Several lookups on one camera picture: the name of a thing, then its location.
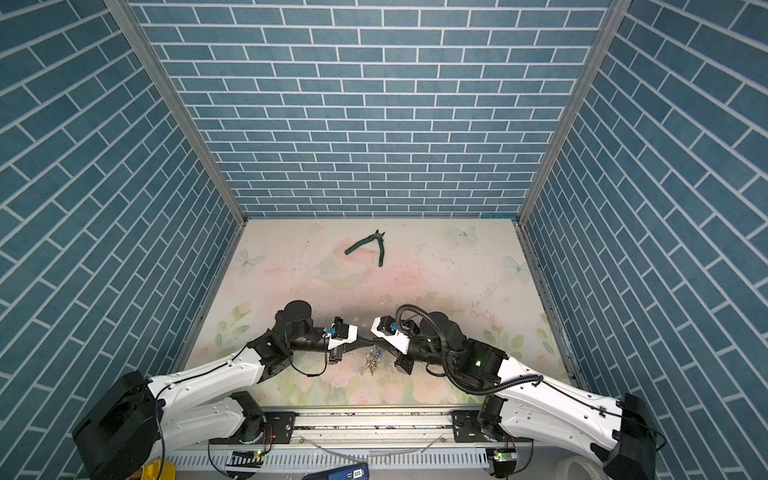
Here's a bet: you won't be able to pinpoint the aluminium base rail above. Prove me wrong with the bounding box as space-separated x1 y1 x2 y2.
122 405 619 460

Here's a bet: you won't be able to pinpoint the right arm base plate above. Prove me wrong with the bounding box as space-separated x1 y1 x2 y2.
449 409 497 443

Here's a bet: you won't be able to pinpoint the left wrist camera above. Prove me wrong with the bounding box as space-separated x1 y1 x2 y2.
324 317 358 351

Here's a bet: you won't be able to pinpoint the blue device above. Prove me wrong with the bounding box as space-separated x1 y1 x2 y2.
302 463 370 480

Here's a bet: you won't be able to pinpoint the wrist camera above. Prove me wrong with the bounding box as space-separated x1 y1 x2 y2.
324 317 358 351
370 316 410 339

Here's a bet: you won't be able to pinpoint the yellow tape roll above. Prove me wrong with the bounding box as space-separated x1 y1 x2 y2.
139 460 176 480

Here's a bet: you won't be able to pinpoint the white tape roll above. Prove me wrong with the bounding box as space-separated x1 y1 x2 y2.
555 456 605 480

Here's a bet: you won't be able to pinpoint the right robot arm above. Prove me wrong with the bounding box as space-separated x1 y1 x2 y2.
371 304 666 479

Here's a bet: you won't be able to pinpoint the metal key organizer ring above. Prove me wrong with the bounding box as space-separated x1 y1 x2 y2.
359 344 382 377

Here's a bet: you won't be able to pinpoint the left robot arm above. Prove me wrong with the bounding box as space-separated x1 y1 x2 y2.
72 300 372 479

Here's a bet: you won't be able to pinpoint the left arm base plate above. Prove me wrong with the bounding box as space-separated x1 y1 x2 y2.
254 411 297 446

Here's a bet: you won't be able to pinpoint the white cable duct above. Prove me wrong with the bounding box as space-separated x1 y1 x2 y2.
168 447 489 473

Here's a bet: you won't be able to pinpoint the green handled pliers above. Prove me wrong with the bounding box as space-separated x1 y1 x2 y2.
344 230 386 268

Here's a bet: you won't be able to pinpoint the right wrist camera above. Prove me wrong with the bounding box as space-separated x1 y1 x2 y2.
370 316 410 339

